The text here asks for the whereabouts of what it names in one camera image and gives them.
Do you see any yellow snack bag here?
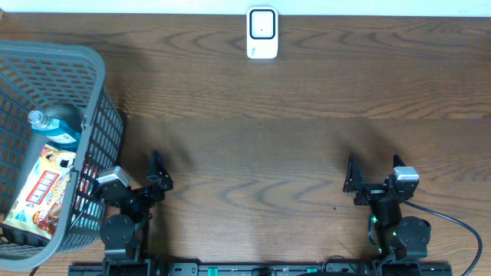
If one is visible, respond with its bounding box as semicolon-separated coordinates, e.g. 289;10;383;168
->
2;144;76;241

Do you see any blue mouthwash bottle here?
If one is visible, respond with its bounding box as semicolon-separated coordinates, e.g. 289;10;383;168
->
28;110;81;151

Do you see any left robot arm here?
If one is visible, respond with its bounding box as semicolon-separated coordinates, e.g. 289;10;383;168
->
94;150;173;275

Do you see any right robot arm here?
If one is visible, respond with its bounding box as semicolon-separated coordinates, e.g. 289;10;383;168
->
343;154;431;275

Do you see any white barcode scanner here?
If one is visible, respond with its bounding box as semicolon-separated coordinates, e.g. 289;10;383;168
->
246;6;278;59

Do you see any grey plastic shopping basket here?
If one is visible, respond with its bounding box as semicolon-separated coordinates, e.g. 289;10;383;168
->
1;40;124;271

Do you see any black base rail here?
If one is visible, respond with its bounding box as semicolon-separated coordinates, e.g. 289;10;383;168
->
68;259;453;276

